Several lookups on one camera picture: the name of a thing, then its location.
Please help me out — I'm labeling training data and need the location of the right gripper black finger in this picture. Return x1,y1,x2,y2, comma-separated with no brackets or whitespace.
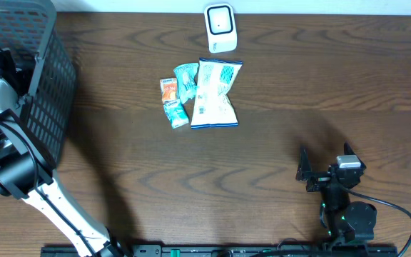
343,142,356,156
298,147,312,173

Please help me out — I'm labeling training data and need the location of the cream snack bag blue trim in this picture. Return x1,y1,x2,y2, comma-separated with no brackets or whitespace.
191,58,243,129

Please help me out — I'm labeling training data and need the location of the teal tissue packet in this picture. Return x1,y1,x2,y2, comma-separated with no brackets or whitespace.
163,99,189,129

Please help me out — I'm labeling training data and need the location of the teal plastic-wrapped packet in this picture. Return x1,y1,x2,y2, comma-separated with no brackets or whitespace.
173,63,199,104

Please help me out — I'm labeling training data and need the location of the orange tissue packet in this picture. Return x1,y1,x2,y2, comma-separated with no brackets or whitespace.
160,78,178,104

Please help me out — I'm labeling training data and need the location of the black-white right robot arm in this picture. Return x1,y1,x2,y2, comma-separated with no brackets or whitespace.
295,143,377,248

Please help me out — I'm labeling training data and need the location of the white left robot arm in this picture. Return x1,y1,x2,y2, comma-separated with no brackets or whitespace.
0,48,130,256

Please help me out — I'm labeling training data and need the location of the white barcode scanner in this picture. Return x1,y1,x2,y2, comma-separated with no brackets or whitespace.
203,3,238,54

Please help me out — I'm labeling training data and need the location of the dark grey plastic basket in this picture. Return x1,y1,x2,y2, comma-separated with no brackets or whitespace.
0,0,76,162

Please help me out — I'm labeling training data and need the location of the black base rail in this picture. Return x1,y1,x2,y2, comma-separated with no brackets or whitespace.
41,243,399,257

